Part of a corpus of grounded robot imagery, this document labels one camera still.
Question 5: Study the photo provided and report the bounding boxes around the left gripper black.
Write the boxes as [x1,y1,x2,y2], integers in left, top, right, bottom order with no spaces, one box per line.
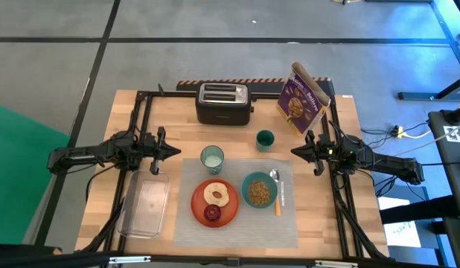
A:
[139,126,182,176]

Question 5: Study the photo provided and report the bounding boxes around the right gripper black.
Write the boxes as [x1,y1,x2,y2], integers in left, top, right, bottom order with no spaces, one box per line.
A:
[290,130,337,177]

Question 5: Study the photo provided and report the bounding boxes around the purple cereal box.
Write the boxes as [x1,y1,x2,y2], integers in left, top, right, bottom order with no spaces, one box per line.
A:
[275,61,332,139]

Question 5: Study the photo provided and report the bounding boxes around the dark red apple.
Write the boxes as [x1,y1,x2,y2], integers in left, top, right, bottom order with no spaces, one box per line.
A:
[203,203,223,223]

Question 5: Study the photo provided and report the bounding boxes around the dark green cup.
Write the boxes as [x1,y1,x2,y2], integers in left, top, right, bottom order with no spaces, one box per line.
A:
[255,129,276,153]

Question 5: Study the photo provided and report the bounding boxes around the teal tumbler with milk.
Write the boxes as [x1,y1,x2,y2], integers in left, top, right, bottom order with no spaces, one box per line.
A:
[199,144,226,176]

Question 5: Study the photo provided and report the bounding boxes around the clear plastic tray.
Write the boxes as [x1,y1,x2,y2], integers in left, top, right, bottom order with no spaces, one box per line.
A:
[116,169,171,240]

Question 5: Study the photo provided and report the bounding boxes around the bagel half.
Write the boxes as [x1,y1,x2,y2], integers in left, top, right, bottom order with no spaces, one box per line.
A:
[202,181,231,208]

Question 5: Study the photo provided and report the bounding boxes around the brown cereal heap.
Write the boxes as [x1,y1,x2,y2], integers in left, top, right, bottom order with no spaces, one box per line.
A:
[246,179,272,207]

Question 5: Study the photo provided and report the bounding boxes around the black toaster silver top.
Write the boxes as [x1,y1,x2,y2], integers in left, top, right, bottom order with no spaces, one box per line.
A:
[194,82,255,127]

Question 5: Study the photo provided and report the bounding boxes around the orange plate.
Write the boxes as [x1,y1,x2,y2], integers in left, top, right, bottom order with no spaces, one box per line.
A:
[190,178,240,229]

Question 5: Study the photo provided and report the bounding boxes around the teal bowl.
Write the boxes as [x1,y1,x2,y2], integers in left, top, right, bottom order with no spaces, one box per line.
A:
[240,171,279,210]

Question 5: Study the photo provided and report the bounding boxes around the black base bar hazard striped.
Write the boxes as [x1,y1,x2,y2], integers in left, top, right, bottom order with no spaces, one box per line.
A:
[176,77,336,98]

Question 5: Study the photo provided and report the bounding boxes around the grey woven placemat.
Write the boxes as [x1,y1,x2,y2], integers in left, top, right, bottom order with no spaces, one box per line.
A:
[173,158,299,249]

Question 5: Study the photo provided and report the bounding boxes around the white paper sheet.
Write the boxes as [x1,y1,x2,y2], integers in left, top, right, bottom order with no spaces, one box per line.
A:
[377,196,423,249]

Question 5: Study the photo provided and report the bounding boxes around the black cart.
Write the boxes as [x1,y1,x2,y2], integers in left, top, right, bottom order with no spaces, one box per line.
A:
[378,106,460,268]

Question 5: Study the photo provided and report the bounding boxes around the green floor mat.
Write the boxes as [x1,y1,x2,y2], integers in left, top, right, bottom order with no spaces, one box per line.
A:
[0,101,71,246]

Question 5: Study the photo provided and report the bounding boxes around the white printed label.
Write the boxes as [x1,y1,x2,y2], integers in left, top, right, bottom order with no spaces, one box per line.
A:
[442,124,460,144]

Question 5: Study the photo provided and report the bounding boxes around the spoon with orange handle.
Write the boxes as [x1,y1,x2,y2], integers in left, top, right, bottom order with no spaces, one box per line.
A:
[269,167,283,218]

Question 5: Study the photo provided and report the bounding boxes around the black aluminium table frame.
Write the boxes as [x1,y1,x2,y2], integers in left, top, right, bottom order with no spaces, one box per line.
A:
[0,88,460,268]

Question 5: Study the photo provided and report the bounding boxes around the black floor cables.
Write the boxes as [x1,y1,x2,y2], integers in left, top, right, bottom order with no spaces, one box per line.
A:
[359,120,432,150]

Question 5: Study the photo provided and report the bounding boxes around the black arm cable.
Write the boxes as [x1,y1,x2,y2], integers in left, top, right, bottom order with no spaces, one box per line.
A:
[84,162,120,205]

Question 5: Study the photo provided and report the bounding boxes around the white cable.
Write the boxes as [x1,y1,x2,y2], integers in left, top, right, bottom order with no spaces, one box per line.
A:
[392,98,460,158]

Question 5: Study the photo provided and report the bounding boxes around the silver frame bracket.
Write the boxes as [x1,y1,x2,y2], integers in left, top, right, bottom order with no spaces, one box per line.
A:
[108,255,153,265]
[314,260,360,268]

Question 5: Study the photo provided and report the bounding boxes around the black stand frame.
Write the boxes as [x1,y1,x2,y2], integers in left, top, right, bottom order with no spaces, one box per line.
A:
[396,0,460,102]

